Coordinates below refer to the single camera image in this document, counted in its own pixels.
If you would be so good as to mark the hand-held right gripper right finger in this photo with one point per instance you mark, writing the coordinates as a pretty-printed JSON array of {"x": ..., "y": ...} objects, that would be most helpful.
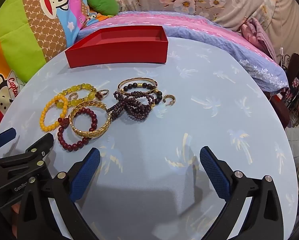
[{"x": 214, "y": 172}]

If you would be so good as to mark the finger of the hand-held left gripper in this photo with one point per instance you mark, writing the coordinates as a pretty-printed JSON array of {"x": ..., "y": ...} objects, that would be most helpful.
[
  {"x": 40, "y": 143},
  {"x": 5, "y": 136}
]

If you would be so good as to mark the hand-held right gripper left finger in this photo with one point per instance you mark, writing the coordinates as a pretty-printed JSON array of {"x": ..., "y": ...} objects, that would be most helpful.
[{"x": 85, "y": 172}]

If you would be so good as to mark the gold leaf pattern bangle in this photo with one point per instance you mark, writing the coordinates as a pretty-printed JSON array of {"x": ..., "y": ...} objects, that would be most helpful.
[{"x": 89, "y": 133}]

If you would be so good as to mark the thin gold bangle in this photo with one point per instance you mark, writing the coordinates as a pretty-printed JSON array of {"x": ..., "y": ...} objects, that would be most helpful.
[{"x": 149, "y": 80}]

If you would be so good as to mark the red cardboard box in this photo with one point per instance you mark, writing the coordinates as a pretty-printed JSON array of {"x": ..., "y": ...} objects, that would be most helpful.
[{"x": 114, "y": 55}]

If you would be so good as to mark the person's left hand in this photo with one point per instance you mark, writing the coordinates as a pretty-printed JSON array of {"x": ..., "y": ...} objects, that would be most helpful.
[{"x": 14, "y": 210}]

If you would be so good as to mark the purple garnet bead strand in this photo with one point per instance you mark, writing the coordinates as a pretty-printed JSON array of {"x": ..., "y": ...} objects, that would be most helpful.
[{"x": 137, "y": 110}]

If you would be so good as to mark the monkey print colourful quilt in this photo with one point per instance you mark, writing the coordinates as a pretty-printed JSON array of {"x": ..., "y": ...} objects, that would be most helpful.
[{"x": 39, "y": 17}]

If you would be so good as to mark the dark wooden furniture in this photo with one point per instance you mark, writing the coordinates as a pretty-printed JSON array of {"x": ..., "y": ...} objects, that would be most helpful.
[{"x": 295, "y": 65}]

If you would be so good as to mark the pink folded cloth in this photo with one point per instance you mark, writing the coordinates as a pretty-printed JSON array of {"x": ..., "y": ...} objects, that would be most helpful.
[{"x": 257, "y": 32}]

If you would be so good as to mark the pink and blue quilt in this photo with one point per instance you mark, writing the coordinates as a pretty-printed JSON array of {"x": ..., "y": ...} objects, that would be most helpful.
[{"x": 189, "y": 22}]

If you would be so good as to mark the green pillow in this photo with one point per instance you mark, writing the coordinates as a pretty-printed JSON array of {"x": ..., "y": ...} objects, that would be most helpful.
[{"x": 102, "y": 2}]

